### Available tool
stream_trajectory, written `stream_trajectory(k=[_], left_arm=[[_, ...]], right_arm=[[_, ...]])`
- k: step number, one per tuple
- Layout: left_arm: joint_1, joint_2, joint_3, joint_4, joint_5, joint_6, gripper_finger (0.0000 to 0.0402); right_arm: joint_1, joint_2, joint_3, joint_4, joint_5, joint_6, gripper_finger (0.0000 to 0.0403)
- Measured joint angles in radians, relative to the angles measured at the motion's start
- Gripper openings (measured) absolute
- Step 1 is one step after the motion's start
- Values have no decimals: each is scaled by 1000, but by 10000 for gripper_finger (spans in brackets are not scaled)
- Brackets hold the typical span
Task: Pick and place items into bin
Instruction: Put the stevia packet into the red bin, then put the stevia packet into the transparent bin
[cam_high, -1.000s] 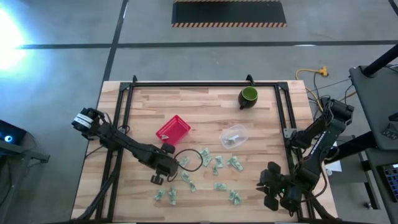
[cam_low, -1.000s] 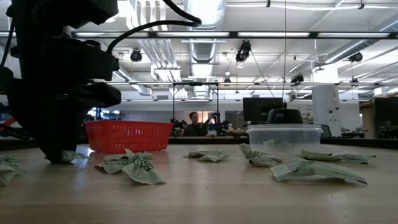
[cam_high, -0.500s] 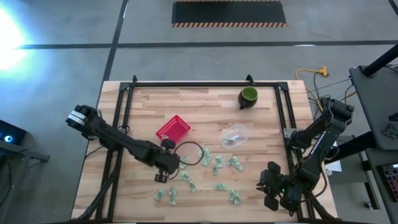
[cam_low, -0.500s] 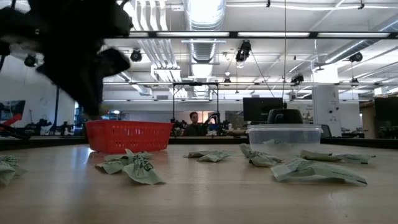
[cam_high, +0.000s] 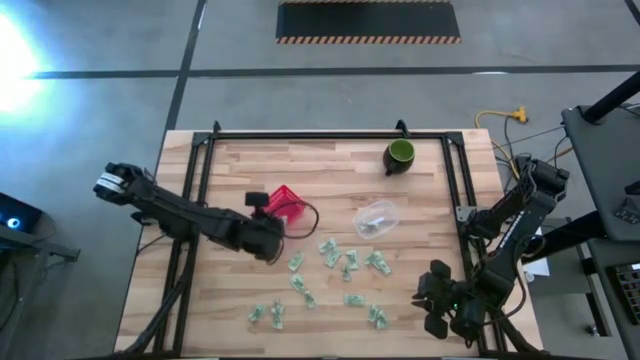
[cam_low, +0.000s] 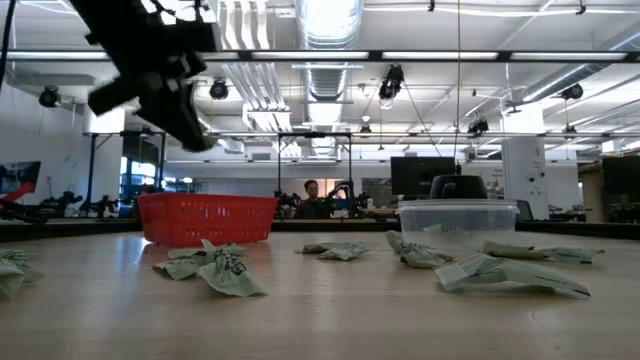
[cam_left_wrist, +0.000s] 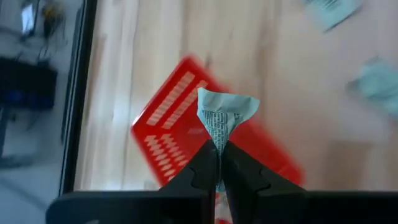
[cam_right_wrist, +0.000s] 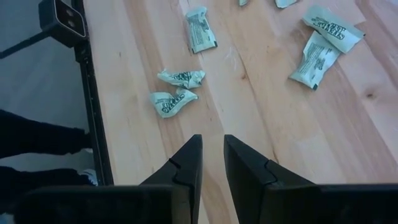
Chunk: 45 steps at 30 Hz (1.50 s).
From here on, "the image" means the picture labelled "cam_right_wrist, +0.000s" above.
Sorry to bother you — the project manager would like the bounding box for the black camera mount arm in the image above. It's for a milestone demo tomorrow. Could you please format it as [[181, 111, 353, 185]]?
[[0, 29, 50, 60]]

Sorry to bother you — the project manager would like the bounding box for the person's shoe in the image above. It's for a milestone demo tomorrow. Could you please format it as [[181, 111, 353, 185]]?
[[77, 169, 99, 187]]

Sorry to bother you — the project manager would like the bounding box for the person's leg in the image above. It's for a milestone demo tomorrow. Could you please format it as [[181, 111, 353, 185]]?
[[0, 108, 93, 156], [0, 166, 91, 215]]

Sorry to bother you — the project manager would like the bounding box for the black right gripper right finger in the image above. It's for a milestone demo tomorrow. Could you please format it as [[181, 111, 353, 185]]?
[[223, 134, 398, 224]]

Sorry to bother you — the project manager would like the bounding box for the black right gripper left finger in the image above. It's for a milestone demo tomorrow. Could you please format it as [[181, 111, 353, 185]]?
[[14, 134, 203, 224]]

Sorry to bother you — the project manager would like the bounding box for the black table-level camera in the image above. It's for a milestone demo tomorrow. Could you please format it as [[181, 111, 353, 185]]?
[[39, 0, 87, 49]]

